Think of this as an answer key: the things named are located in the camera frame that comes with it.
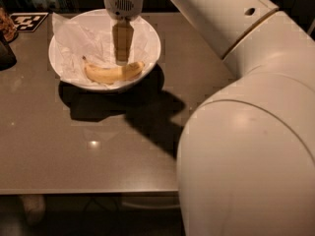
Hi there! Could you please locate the white bowl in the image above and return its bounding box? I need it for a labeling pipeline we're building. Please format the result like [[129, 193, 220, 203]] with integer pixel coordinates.
[[48, 8, 162, 92]]

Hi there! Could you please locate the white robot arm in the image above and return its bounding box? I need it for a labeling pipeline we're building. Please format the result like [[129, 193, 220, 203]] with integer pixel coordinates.
[[170, 0, 315, 236]]

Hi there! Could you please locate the white crumpled paper liner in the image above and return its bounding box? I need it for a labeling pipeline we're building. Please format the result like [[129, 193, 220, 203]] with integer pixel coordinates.
[[51, 12, 153, 89]]

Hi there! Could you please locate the black white fiducial marker card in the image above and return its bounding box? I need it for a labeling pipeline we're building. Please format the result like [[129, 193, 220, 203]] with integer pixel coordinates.
[[10, 12, 48, 32]]

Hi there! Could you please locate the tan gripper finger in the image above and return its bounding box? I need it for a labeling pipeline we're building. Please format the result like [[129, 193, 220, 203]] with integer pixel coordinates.
[[112, 21, 126, 62], [126, 21, 134, 62]]

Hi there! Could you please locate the yellow banana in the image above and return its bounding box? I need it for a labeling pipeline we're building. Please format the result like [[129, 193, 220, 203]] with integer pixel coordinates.
[[82, 56, 145, 85]]

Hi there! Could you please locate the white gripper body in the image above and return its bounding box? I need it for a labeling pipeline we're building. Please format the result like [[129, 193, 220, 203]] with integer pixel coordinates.
[[104, 0, 144, 20]]

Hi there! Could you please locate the brown patterned jar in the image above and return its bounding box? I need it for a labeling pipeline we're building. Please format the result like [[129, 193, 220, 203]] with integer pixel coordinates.
[[0, 8, 18, 42]]

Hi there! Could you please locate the dark round object left edge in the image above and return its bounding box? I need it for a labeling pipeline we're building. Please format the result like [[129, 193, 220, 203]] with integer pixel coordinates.
[[0, 31, 17, 71]]

